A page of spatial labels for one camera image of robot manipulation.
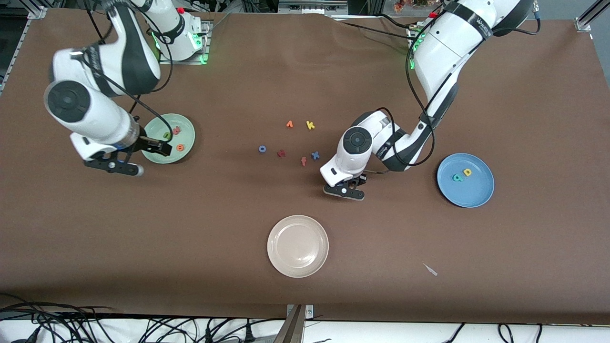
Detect green plate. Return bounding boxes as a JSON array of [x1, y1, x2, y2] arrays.
[[140, 113, 196, 164]]

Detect beige plate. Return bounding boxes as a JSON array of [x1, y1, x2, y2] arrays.
[[267, 215, 329, 278]]

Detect blue plate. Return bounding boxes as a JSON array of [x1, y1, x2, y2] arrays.
[[437, 153, 495, 208]]

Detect orange dried flowers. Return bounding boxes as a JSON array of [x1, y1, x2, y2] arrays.
[[393, 0, 429, 13]]

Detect grey metal background equipment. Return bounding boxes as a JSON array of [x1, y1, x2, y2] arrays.
[[278, 0, 348, 15]]

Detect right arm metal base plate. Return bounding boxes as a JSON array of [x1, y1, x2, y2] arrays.
[[159, 19, 211, 65]]

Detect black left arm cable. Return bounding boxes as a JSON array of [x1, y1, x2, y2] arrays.
[[367, 0, 541, 174]]

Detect black cable on tabletop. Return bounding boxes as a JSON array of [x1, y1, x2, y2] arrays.
[[329, 13, 425, 43]]

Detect metal table edge bracket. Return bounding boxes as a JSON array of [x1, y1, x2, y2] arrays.
[[274, 304, 314, 343]]

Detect aluminium frame profile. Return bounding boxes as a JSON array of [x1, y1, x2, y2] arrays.
[[0, 0, 48, 93], [574, 0, 610, 33]]

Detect black floor cable bundle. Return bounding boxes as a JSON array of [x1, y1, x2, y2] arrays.
[[0, 292, 286, 343]]

